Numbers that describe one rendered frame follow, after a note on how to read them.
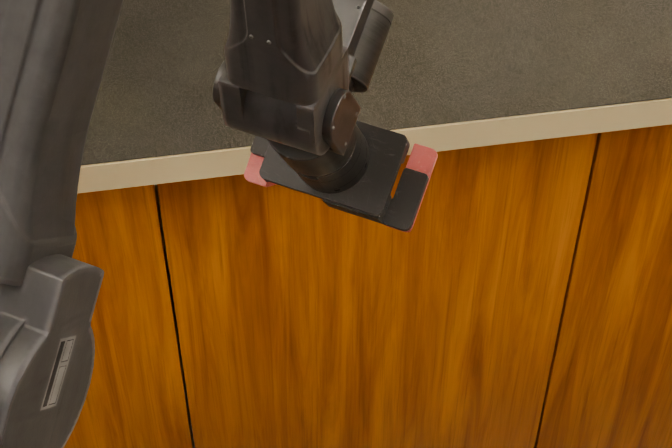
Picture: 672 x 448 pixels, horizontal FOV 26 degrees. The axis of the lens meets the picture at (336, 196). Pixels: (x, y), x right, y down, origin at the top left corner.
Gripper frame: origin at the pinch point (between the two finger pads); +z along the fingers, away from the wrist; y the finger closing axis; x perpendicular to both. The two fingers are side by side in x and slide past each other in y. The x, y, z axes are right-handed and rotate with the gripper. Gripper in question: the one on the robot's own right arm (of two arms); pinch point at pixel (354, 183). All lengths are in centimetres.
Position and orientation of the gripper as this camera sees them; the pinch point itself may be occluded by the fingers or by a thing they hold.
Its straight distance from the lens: 119.3
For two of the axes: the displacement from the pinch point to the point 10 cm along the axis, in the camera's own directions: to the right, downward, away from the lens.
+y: -9.2, -3.0, 2.5
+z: 1.9, 2.1, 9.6
